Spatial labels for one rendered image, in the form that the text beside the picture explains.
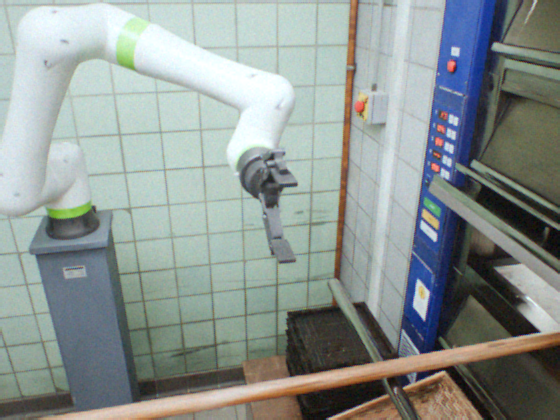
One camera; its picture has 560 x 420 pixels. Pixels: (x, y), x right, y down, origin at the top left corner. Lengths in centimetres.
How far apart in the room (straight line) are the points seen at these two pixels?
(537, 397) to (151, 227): 149
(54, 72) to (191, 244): 119
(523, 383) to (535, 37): 75
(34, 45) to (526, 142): 101
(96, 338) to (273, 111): 93
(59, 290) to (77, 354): 24
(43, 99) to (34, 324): 142
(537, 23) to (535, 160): 27
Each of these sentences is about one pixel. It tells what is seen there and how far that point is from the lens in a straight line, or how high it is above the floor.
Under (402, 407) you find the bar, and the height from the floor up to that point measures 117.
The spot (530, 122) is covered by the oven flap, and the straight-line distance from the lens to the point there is 114.
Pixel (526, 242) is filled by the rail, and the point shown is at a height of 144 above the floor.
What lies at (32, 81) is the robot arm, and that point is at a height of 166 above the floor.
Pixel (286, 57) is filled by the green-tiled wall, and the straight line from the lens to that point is 189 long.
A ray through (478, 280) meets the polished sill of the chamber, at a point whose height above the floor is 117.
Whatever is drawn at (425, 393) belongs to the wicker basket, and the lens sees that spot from 151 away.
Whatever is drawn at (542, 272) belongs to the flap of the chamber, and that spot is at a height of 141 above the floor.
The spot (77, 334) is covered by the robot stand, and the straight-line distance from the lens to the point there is 159.
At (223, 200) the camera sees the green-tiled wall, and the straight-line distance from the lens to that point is 201.
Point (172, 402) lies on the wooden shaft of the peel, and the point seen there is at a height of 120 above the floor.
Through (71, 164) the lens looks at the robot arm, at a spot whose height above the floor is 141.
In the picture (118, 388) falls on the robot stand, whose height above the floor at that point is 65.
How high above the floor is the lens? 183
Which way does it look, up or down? 25 degrees down
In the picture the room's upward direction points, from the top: straight up
